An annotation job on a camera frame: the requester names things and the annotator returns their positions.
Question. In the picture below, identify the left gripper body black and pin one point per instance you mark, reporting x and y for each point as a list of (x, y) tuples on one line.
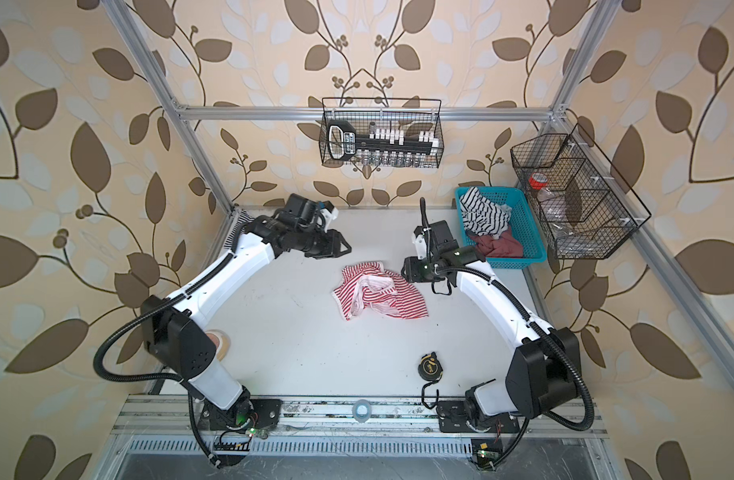
[(311, 241)]

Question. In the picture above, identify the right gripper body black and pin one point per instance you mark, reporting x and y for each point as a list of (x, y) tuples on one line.
[(419, 268)]

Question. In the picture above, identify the red white striped tank top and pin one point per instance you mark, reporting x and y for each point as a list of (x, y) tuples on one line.
[(369, 286)]

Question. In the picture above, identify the blue white striped tank top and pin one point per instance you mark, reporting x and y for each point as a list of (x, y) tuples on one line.
[(239, 219)]

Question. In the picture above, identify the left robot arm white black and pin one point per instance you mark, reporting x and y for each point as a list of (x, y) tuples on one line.
[(175, 328)]

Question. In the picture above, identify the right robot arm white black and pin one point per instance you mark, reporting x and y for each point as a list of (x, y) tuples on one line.
[(544, 376)]

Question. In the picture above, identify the black white striped tank top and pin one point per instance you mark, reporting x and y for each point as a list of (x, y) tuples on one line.
[(483, 217)]

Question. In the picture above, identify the maroon tank top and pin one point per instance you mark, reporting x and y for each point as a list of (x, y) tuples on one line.
[(502, 246)]

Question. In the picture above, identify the teal plastic basket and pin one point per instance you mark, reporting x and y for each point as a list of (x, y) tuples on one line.
[(522, 223)]

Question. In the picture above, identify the black white tool rack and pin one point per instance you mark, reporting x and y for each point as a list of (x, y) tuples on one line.
[(344, 142)]

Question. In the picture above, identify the red cap plastic bottle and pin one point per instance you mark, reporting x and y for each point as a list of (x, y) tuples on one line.
[(551, 203)]

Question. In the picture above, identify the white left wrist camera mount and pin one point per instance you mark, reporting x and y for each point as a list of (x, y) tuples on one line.
[(329, 214)]

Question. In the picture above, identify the black wire basket back wall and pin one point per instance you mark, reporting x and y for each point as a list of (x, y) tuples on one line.
[(415, 114)]

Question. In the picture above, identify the black wire basket wall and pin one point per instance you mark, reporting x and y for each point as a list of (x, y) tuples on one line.
[(602, 208), (415, 114)]

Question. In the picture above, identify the black wire basket right wall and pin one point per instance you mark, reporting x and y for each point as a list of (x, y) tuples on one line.
[(602, 208)]

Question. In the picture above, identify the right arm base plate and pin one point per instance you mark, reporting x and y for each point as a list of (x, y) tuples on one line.
[(453, 418)]

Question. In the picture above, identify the small tape roll on rail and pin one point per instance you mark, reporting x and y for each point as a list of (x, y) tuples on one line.
[(362, 411)]

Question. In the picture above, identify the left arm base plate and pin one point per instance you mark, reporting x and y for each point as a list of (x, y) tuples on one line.
[(258, 413)]

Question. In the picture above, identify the aluminium front rail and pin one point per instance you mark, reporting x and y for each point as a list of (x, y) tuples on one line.
[(327, 416)]

